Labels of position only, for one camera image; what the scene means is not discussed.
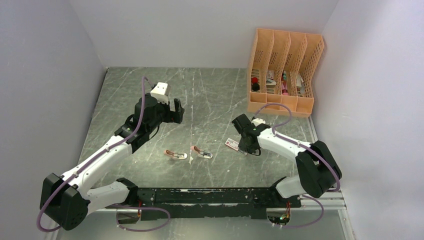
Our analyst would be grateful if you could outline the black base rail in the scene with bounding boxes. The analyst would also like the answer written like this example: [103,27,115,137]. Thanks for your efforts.
[119,186,301,221]

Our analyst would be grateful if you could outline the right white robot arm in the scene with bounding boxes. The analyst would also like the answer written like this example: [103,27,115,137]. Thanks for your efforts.
[232,114,342,207]

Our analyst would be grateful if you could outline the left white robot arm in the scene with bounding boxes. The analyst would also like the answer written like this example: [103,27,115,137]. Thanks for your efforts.
[37,93,185,232]

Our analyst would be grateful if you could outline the red black item in organizer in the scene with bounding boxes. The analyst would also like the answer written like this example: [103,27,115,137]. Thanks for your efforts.
[251,77,261,92]

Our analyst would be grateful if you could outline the pink stapler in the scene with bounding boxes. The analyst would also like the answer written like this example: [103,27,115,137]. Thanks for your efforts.
[164,149,188,160]
[190,145,213,159]

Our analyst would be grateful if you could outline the red white staple box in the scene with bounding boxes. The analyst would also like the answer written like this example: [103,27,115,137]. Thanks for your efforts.
[225,138,248,156]

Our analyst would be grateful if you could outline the orange file organizer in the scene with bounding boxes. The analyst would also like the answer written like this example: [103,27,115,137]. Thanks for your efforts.
[246,28,325,118]

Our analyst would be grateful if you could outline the pink items in organizer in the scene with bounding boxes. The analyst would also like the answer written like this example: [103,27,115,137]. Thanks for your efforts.
[265,70,306,97]

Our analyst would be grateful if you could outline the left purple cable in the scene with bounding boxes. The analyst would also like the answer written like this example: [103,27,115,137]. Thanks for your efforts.
[36,76,171,233]

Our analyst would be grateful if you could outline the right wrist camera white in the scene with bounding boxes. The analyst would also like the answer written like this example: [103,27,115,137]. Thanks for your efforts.
[251,118,266,127]

